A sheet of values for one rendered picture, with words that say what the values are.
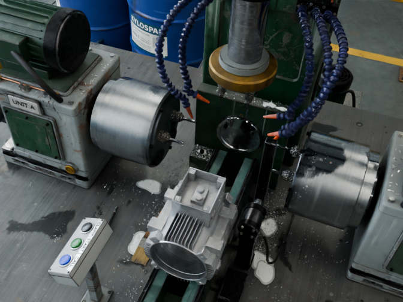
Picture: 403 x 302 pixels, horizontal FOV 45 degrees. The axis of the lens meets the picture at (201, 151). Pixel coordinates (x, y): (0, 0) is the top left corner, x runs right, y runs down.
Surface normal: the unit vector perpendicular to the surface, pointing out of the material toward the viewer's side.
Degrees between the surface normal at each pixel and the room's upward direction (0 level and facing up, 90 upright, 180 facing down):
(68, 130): 90
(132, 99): 17
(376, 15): 0
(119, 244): 0
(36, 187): 0
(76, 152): 90
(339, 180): 39
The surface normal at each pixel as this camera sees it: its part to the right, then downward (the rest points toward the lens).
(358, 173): -0.11, -0.35
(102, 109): -0.22, -0.04
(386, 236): -0.36, 0.66
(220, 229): 0.04, -0.69
